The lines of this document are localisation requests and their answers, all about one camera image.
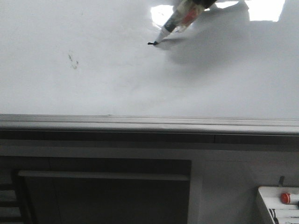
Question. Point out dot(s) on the grey whiteboard marker tray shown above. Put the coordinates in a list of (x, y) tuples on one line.
[(141, 128)]

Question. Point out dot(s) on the white marker with red tape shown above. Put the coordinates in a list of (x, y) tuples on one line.
[(185, 14)]

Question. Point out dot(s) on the dark cabinet panel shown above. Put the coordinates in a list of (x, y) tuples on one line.
[(37, 190)]

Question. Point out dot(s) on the black-striped marker in box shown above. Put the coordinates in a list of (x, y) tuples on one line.
[(284, 216)]

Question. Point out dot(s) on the red-capped white marker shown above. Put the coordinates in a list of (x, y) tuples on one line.
[(289, 198)]

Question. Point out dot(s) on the white whiteboard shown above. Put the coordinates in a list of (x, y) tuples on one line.
[(239, 59)]

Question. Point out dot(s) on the white storage box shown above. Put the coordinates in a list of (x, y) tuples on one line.
[(269, 198)]

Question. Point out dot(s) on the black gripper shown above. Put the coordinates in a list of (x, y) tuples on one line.
[(204, 3)]

